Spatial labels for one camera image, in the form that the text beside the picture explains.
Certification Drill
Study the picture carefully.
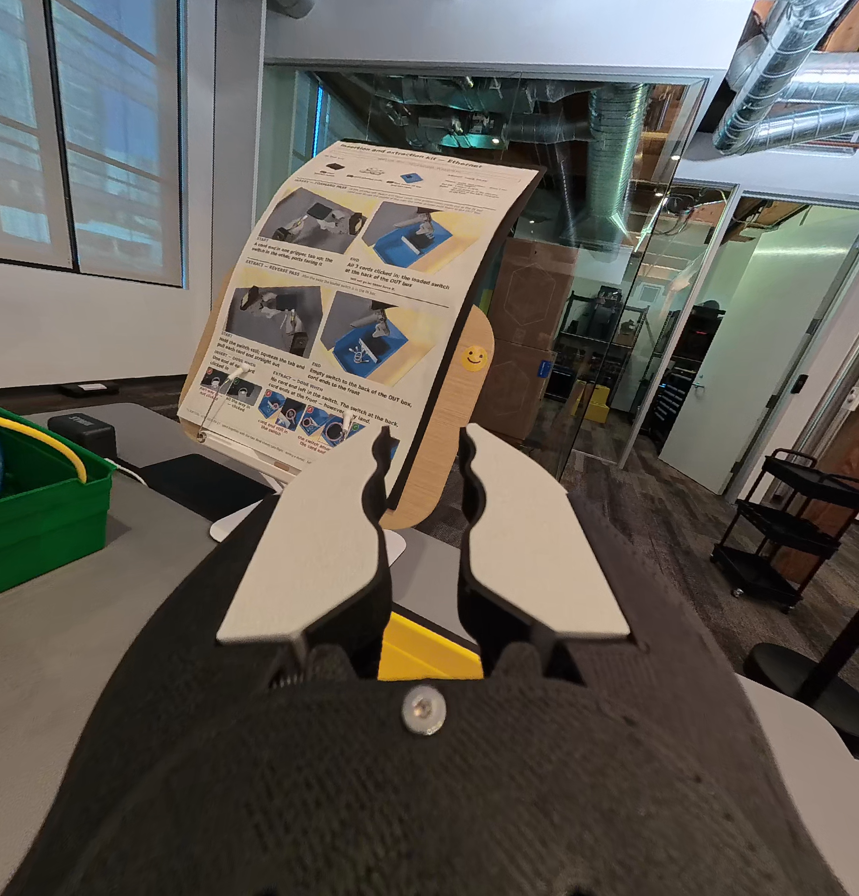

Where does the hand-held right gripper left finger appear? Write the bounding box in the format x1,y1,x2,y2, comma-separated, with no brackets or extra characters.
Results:
216,425,395,648

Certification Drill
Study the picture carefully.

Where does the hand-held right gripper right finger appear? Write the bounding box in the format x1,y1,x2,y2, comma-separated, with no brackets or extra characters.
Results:
459,423,633,639

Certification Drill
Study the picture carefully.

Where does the yellow plastic bin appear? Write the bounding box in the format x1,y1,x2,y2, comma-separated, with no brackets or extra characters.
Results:
378,612,485,681

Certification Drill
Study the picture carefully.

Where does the green plastic bin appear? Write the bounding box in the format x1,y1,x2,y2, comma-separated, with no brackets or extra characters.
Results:
0,407,115,603

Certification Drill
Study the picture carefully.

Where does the yellow ethernet cable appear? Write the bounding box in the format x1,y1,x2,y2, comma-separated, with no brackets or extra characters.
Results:
0,412,89,485

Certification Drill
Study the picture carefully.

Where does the black desk mat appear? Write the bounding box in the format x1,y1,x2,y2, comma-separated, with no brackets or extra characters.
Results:
139,454,278,522

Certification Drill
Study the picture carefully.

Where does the yellow floor sign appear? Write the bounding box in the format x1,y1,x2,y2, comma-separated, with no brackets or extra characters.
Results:
568,384,612,422

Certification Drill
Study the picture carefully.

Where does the wooden sheet stand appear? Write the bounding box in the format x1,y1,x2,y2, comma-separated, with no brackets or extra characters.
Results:
191,167,544,561

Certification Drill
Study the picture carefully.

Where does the cardboard box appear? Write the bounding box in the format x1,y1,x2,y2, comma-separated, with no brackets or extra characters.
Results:
471,343,559,443
487,238,579,351

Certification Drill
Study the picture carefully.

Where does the black rolling cart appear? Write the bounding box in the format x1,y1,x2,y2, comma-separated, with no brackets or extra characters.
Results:
709,450,859,617

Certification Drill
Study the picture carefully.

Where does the black power adapter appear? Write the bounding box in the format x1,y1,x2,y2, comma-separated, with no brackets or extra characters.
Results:
48,413,119,459

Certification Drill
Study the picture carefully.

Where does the printed instruction sheet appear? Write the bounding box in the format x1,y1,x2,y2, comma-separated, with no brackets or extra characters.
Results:
179,140,542,484

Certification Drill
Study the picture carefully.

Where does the black floor stand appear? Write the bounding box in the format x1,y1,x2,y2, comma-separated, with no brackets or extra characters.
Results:
743,577,859,757

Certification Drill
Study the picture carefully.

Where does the glass office door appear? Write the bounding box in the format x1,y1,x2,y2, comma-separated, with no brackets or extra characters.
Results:
656,203,859,499

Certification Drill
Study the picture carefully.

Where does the large window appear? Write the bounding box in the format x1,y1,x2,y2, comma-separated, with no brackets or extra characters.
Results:
0,0,187,288

